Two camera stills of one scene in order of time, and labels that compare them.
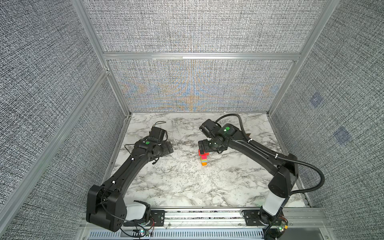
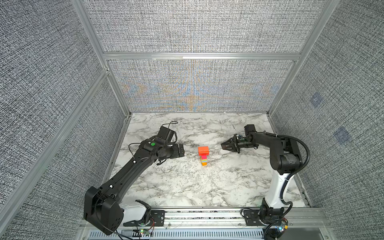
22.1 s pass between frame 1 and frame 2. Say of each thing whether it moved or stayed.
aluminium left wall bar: stayed
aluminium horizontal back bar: stayed
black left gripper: moved
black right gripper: moved
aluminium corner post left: stayed
